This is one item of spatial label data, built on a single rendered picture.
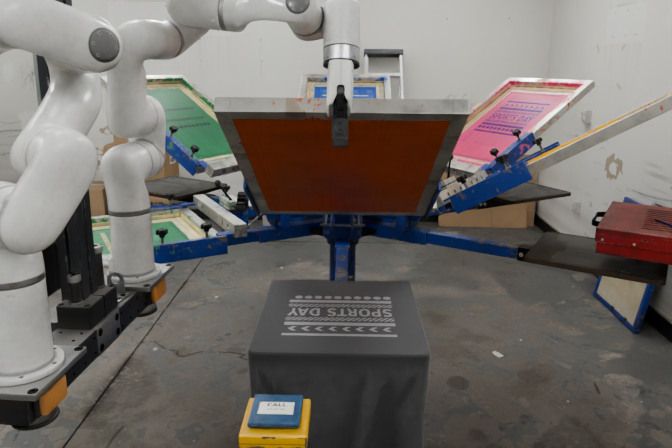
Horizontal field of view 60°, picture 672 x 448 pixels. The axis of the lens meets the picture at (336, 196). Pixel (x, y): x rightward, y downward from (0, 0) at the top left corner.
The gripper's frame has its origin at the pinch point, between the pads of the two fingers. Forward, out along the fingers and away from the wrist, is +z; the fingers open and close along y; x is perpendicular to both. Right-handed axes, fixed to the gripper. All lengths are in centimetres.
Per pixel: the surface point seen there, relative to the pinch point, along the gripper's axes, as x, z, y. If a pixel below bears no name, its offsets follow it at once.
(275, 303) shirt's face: -19, 40, -55
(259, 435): -14, 57, 4
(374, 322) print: 10, 43, -44
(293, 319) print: -13, 43, -45
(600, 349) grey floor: 153, 84, -234
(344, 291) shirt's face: 1, 37, -65
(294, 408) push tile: -8, 54, -1
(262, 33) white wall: -83, -179, -443
